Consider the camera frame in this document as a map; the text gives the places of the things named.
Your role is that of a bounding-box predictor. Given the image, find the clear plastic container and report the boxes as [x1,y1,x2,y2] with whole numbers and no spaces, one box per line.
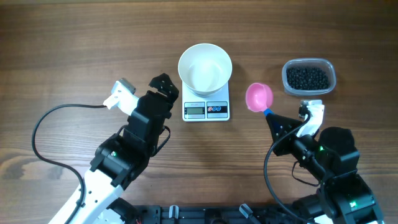
[282,58,336,96]

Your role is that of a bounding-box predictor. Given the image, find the white digital kitchen scale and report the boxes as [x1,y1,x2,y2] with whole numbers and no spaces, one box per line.
[182,84,230,122]

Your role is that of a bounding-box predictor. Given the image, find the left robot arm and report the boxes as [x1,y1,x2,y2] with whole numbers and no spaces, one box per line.
[51,73,179,223]

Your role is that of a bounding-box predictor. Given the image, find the right black camera cable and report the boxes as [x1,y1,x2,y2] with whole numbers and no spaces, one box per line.
[263,114,324,224]

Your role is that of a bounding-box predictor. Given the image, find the pink scoop blue handle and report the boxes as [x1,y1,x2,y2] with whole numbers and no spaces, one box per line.
[245,83,274,116]

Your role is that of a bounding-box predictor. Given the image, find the white bowl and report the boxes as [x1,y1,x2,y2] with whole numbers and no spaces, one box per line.
[178,43,233,96]

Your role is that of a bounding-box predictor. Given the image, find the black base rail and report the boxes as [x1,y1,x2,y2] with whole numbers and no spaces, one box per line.
[129,204,298,224]

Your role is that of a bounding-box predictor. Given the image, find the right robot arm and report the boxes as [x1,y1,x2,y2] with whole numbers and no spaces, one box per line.
[266,113,384,223]

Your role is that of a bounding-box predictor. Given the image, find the black beans in container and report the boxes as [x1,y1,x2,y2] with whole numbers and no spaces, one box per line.
[286,67,330,90]

